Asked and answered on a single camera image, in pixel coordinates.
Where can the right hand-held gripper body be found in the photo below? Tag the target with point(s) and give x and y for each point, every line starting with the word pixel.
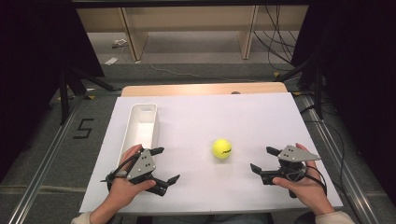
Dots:
pixel 295 154

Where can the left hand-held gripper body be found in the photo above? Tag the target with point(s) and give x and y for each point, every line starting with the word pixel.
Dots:
pixel 141 165

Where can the white plastic bin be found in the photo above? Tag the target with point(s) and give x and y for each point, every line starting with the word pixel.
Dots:
pixel 140 129

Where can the yellow tennis ball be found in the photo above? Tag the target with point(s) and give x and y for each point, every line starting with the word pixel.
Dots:
pixel 222 148

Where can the person's left hand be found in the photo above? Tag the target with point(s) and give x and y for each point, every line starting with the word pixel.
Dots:
pixel 124 191

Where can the person's right hand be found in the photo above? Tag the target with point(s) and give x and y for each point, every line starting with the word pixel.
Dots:
pixel 311 189

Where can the white board table cover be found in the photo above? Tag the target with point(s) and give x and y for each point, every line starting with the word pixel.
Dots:
pixel 202 124

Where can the black metal stand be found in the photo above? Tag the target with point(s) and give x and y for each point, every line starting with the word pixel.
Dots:
pixel 317 93
pixel 63 96

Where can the light wooden table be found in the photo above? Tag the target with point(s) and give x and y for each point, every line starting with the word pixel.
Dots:
pixel 186 89

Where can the small dark round table cap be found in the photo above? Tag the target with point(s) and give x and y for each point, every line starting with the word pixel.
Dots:
pixel 235 92

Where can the white flat floor item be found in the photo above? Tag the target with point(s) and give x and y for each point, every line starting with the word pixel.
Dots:
pixel 111 61

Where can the dark curtain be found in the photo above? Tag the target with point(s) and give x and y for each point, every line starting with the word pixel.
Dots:
pixel 367 77
pixel 31 62

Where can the small white floor device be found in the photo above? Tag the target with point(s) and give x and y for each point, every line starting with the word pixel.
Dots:
pixel 120 43

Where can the light wooden desk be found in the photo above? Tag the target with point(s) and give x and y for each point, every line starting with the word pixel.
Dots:
pixel 193 18

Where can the metal floor rail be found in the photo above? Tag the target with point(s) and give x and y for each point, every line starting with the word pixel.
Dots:
pixel 40 168
pixel 342 174

